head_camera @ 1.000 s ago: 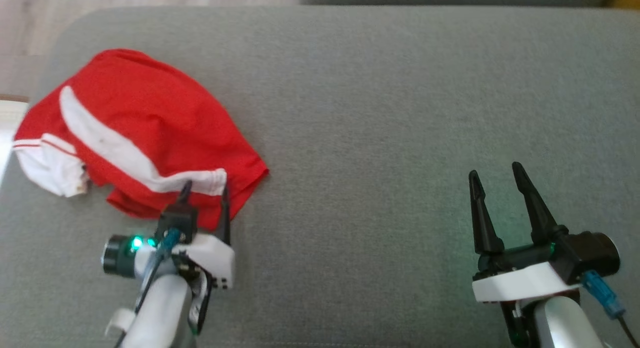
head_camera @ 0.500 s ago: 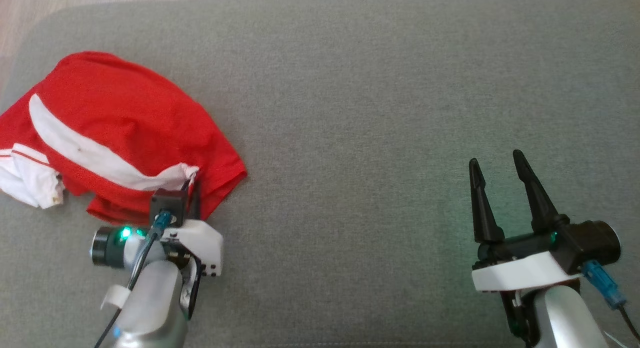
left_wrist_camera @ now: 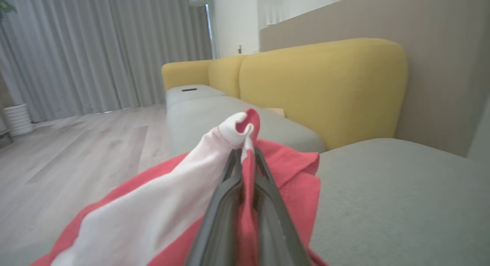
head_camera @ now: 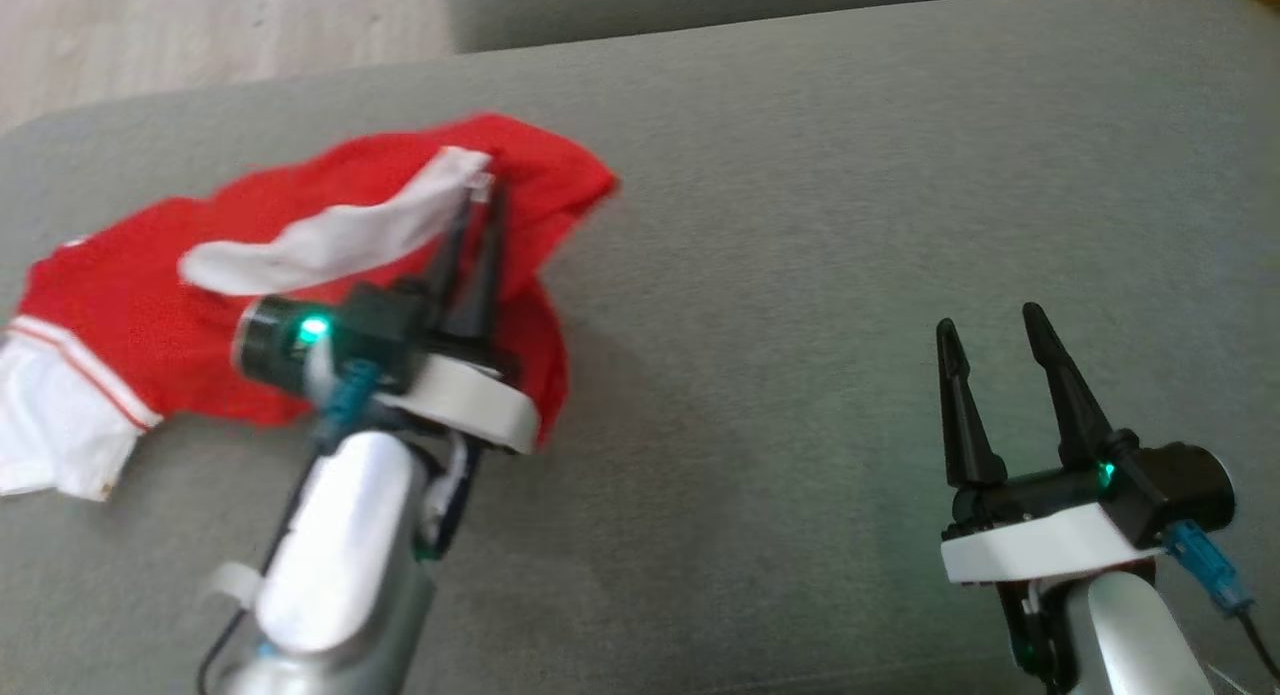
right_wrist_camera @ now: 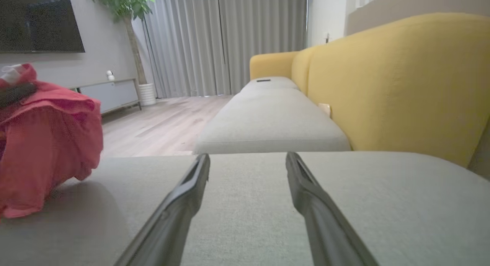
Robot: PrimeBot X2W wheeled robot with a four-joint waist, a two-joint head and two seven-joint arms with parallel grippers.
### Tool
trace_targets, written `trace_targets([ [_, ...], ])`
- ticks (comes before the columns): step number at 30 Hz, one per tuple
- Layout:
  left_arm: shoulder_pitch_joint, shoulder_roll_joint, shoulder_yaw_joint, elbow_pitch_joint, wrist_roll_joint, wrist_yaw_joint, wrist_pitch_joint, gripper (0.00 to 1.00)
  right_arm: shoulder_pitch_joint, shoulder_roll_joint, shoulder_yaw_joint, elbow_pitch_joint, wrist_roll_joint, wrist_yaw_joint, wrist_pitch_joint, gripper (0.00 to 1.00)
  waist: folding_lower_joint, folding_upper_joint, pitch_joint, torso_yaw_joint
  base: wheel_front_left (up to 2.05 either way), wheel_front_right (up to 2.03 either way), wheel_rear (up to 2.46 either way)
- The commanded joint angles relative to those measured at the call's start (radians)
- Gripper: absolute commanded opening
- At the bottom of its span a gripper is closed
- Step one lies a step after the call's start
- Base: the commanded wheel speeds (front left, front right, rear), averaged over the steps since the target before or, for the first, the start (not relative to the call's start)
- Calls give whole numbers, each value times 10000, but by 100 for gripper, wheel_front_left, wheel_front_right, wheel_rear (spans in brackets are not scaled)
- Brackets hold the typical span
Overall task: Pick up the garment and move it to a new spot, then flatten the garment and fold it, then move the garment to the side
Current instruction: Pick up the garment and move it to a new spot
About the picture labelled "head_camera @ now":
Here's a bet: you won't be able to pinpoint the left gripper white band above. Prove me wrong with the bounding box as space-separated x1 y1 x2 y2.
375 180 541 454

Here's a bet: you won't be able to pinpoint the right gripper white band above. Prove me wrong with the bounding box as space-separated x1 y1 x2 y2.
936 301 1169 586

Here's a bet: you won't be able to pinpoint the red shorts with white stripe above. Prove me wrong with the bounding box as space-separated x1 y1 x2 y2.
180 113 621 451

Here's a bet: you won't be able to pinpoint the grey fabric sofa seat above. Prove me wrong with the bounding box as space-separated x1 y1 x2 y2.
0 0 1280 695

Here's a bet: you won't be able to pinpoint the large grey sofa ottoman cushion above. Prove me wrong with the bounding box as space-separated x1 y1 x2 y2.
445 0 1031 56

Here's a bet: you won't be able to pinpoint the left arm cable teal plug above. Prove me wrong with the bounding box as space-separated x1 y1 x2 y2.
198 360 383 695

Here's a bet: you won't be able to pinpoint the arm cable teal plug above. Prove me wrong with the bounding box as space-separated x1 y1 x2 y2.
1163 520 1280 678
198 360 383 695

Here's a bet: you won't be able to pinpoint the right arm cable teal plug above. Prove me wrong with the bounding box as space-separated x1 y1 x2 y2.
1163 520 1280 678

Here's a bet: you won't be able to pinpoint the white cable label tag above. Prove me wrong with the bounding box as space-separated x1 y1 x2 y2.
208 563 263 609

